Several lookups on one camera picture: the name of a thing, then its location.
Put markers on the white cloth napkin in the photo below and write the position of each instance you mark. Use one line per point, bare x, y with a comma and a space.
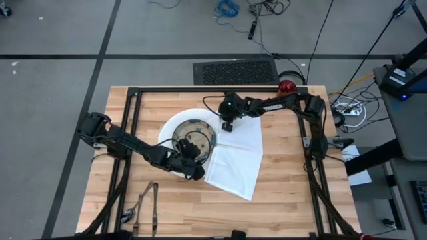
237, 160

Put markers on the white paper sheet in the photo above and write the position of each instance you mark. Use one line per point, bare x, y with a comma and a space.
362, 176

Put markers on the black table leg bar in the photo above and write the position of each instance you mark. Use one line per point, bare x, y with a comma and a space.
370, 159

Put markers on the black aluminium table frame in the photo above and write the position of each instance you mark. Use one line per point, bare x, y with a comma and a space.
217, 89

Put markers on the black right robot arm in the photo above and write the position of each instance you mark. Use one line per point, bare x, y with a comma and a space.
273, 106

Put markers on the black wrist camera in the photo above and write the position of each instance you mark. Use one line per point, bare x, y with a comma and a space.
188, 148
227, 127

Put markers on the red textured cup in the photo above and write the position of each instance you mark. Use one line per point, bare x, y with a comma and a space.
287, 87

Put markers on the black floor vent grate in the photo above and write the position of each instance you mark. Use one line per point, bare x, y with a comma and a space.
237, 71

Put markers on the small red object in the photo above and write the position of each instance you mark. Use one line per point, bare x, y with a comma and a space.
365, 237

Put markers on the white round plate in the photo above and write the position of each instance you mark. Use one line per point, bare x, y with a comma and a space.
166, 133

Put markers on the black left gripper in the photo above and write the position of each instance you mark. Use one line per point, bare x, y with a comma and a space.
190, 170

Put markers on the small black floor object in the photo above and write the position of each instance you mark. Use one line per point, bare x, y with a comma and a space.
387, 221

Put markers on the silver knife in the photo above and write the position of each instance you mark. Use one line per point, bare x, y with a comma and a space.
155, 213

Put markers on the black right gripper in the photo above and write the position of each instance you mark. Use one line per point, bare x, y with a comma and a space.
231, 108

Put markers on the white power strip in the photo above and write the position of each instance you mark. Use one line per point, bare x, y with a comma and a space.
350, 112

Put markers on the black device with blue light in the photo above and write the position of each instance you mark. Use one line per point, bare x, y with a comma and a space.
390, 83

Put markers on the black caster wheel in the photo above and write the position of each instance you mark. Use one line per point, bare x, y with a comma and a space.
5, 10

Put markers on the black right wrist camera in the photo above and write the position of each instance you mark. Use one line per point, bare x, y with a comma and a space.
227, 127

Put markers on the grey desk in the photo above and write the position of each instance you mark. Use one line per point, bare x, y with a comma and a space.
403, 186

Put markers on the black keyboard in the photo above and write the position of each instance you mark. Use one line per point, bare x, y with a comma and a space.
421, 200

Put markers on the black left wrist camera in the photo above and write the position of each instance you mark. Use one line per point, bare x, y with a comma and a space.
188, 148

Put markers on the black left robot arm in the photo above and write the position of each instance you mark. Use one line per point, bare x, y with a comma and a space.
133, 145

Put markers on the black angled beam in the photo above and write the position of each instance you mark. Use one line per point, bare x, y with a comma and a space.
413, 53

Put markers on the blue and beige floral plate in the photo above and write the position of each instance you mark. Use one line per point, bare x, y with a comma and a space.
187, 128

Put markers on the grey side table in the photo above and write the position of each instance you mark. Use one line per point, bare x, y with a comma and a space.
407, 126

